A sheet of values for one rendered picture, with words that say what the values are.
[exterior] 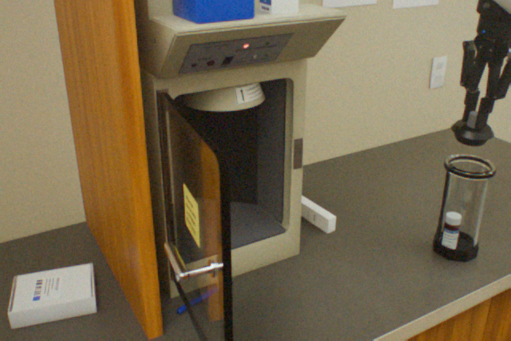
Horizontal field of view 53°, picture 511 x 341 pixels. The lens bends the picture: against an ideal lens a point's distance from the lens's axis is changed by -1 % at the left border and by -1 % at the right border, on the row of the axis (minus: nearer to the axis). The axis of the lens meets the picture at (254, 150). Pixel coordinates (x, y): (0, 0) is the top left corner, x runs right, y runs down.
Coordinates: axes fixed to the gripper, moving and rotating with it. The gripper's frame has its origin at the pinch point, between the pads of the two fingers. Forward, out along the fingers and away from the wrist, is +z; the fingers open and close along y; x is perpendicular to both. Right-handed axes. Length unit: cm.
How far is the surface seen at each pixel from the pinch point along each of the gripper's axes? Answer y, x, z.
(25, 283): 26, 94, 31
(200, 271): -15, 72, 5
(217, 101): 18, 54, -5
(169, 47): 7, 67, -20
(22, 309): 17, 96, 30
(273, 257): 11, 43, 33
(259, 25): 4, 53, -23
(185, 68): 10, 63, -15
